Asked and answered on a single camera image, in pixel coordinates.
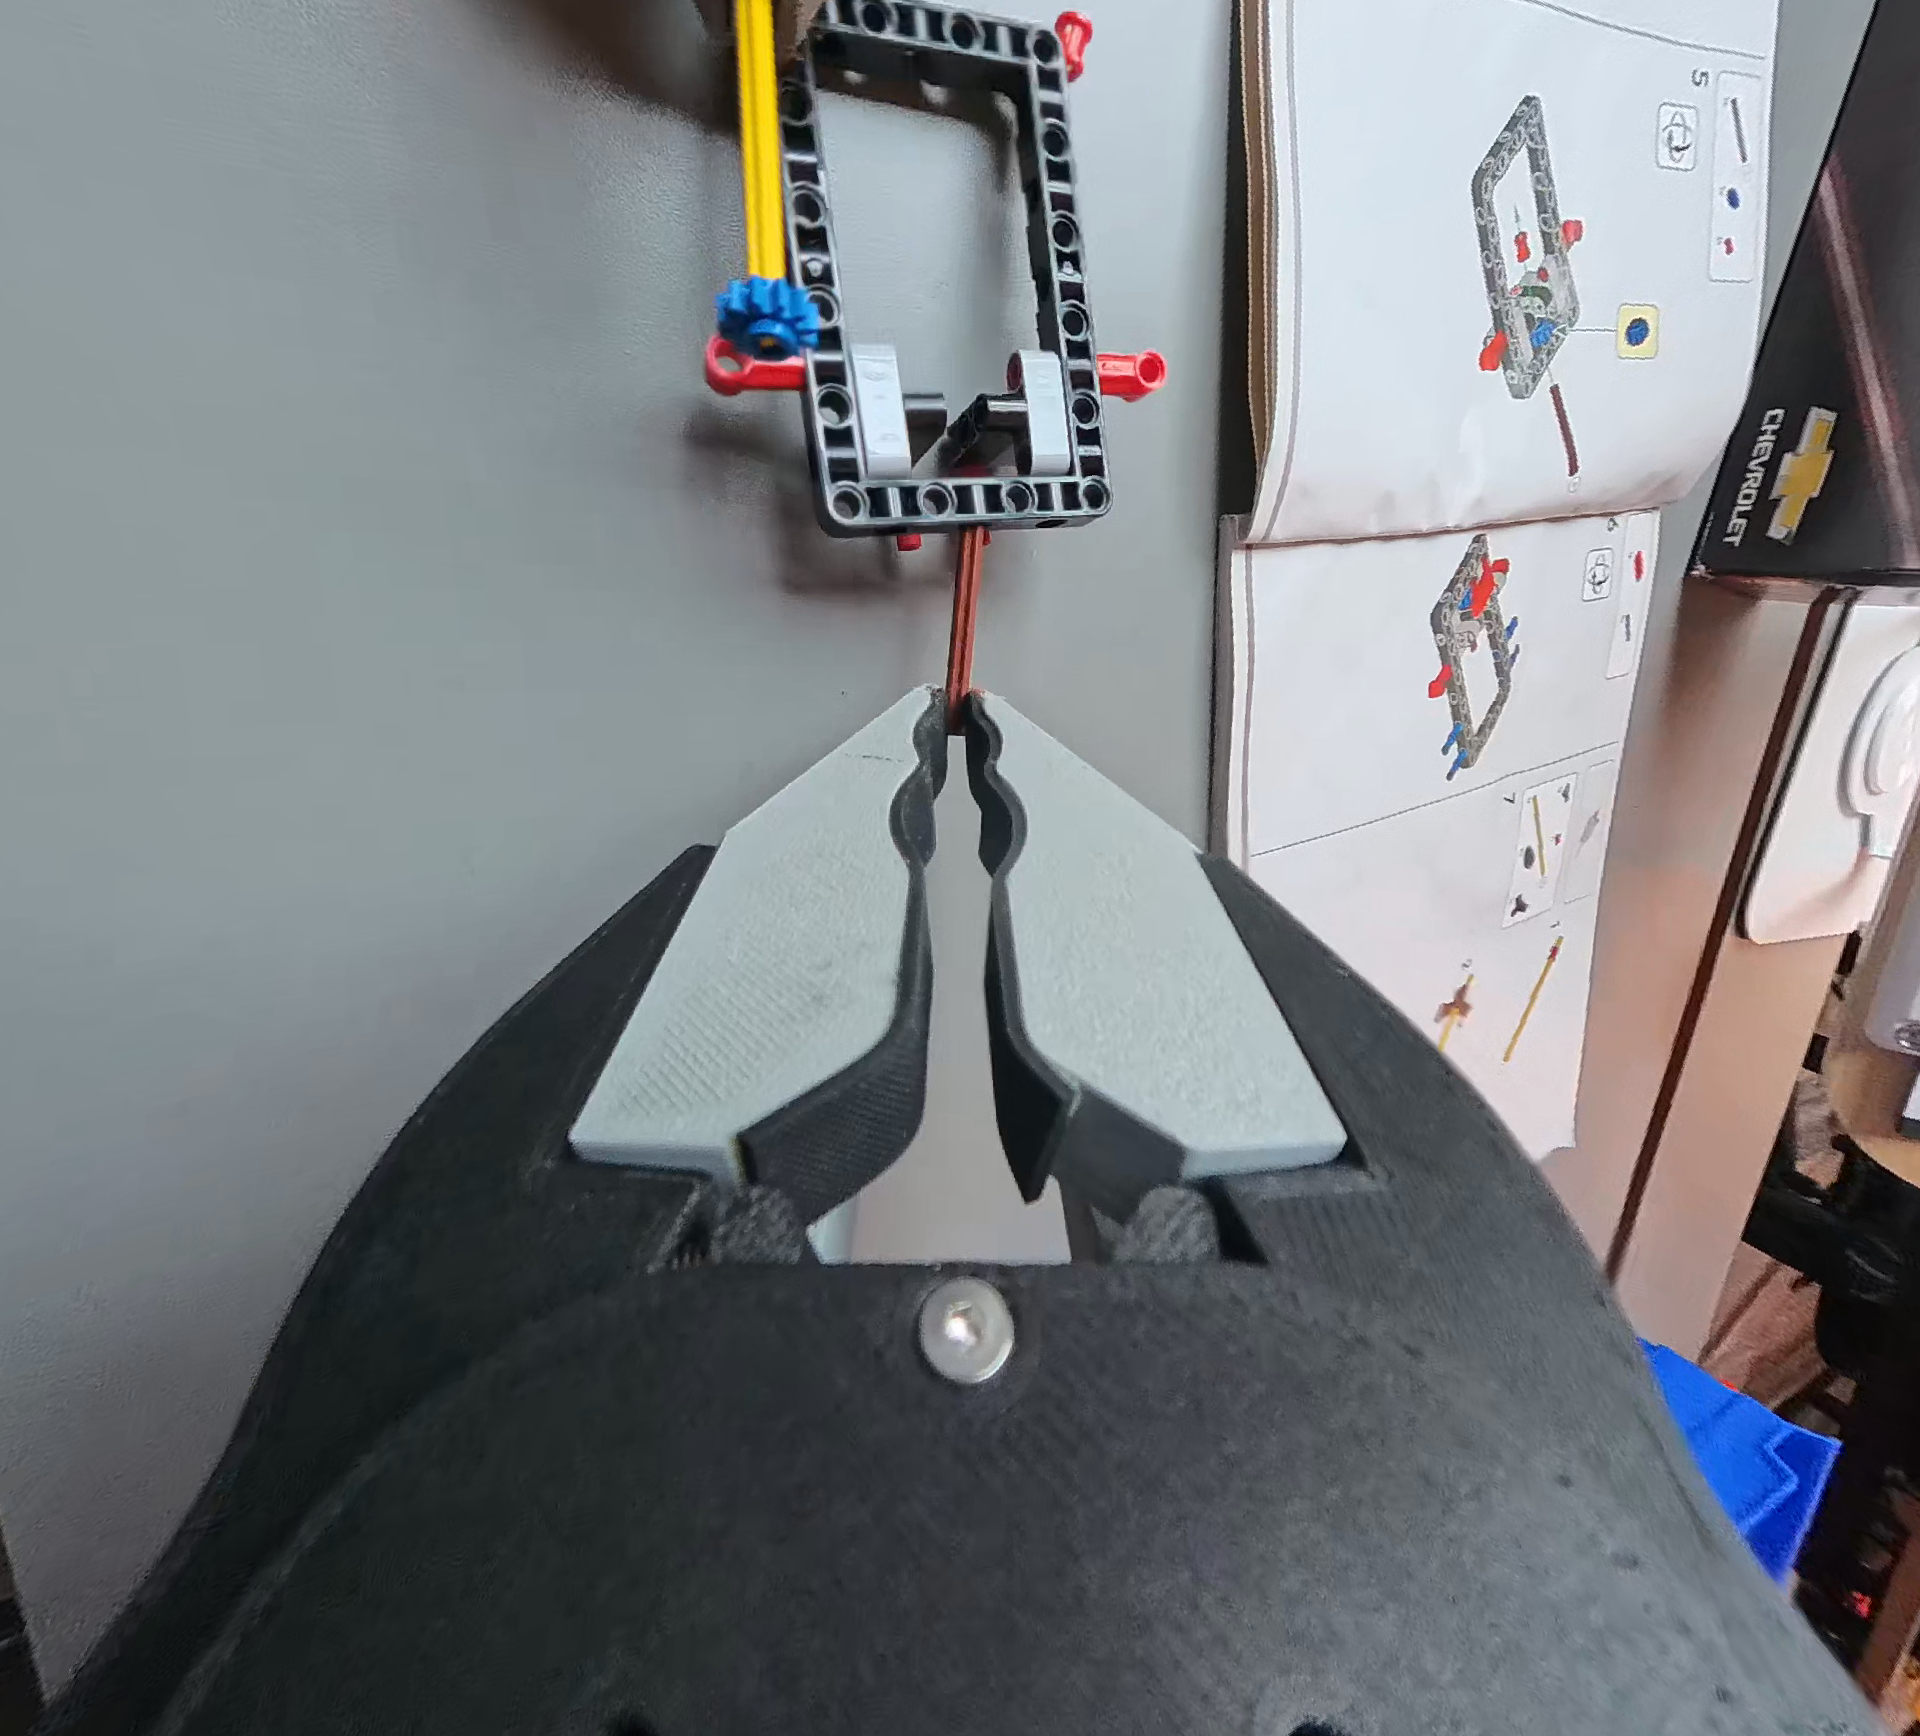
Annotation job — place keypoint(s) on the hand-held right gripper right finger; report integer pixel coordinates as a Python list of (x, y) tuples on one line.
[(1170, 1001)]

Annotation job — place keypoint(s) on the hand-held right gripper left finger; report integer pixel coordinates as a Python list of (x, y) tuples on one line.
[(751, 987)]

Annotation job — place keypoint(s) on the yellow lego axle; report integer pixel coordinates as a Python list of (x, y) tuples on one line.
[(759, 117)]

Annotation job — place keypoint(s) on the blue lego gear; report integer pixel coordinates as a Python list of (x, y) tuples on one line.
[(765, 316)]

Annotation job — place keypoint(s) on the brown lego axle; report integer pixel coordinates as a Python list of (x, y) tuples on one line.
[(969, 611)]

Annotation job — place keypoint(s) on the black lego frame assembly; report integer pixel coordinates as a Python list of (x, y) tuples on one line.
[(961, 503)]

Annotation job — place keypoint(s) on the lego instruction booklet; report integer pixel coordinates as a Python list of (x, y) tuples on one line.
[(1424, 267)]

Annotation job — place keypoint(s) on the lego set box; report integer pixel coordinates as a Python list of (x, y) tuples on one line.
[(1844, 416)]

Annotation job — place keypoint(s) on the white plastic holder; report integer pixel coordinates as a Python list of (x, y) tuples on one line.
[(1830, 836)]

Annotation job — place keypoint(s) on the blue plastic bin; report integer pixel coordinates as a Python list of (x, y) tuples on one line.
[(1741, 1451)]

